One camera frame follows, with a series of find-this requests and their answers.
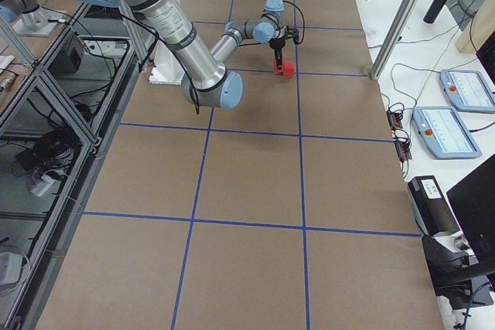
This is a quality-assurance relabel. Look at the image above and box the white pedestal column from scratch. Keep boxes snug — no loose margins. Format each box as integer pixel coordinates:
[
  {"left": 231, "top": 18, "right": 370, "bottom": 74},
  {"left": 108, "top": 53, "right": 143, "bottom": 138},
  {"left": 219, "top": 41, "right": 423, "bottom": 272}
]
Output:
[{"left": 148, "top": 0, "right": 186, "bottom": 87}]

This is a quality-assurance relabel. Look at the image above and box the black water bottle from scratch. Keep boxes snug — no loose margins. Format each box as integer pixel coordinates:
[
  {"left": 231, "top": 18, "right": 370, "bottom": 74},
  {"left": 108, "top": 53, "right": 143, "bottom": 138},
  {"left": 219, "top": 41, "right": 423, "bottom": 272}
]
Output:
[{"left": 423, "top": 0, "right": 448, "bottom": 24}]

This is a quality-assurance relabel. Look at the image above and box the black monitor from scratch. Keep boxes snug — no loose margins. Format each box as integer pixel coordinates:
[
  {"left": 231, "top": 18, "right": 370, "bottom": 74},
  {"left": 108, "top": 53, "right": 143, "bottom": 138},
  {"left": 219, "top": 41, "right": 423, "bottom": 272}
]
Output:
[{"left": 422, "top": 157, "right": 494, "bottom": 309}]

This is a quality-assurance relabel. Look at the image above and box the red block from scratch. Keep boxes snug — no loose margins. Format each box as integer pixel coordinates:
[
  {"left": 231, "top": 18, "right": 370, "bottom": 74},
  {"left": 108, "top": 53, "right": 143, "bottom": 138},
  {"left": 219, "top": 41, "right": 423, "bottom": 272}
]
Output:
[
  {"left": 282, "top": 61, "right": 295, "bottom": 77},
  {"left": 273, "top": 60, "right": 284, "bottom": 75}
]

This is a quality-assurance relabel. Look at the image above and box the black cardboard box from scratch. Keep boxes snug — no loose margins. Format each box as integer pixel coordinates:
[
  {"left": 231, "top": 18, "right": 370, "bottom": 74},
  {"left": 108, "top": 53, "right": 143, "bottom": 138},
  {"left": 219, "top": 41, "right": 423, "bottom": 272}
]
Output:
[{"left": 407, "top": 175, "right": 461, "bottom": 237}]

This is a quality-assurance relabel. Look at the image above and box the teach pendant tablet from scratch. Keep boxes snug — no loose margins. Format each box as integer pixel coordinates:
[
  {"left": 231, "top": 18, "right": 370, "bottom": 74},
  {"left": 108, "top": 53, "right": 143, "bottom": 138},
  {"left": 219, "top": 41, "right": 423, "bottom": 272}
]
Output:
[
  {"left": 440, "top": 70, "right": 494, "bottom": 114},
  {"left": 412, "top": 106, "right": 483, "bottom": 159}
]

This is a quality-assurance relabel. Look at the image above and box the near teach pendant tablet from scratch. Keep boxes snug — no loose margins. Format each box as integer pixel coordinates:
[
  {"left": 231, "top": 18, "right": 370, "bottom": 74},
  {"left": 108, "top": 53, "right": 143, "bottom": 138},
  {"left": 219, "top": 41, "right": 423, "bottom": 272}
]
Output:
[{"left": 412, "top": 106, "right": 483, "bottom": 159}]

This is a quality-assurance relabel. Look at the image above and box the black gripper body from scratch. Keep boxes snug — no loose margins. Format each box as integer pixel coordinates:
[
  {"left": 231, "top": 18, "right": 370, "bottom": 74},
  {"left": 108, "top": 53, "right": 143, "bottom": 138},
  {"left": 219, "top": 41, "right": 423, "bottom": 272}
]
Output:
[{"left": 269, "top": 37, "right": 285, "bottom": 50}]

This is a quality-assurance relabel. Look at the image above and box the far teach pendant tablet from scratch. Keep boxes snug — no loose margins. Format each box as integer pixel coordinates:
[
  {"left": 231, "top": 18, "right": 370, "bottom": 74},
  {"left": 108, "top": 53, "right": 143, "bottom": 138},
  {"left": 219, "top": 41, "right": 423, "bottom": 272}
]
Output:
[{"left": 440, "top": 70, "right": 494, "bottom": 114}]

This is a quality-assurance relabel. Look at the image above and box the aluminium frame post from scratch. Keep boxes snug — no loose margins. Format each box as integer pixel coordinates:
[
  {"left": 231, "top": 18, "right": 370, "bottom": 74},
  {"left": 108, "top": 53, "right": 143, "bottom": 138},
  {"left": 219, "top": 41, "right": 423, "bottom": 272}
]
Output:
[{"left": 369, "top": 0, "right": 418, "bottom": 80}]

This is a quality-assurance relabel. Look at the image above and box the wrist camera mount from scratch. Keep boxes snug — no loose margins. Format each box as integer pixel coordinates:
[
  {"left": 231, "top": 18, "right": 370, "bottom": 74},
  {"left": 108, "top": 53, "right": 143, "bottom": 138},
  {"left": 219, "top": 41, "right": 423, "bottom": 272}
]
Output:
[{"left": 284, "top": 26, "right": 300, "bottom": 45}]

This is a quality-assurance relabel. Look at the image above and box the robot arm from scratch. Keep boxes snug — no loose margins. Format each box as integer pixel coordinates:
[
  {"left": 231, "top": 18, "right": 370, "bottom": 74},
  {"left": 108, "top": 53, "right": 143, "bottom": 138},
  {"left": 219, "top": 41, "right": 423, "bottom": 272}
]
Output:
[{"left": 79, "top": 0, "right": 288, "bottom": 109}]

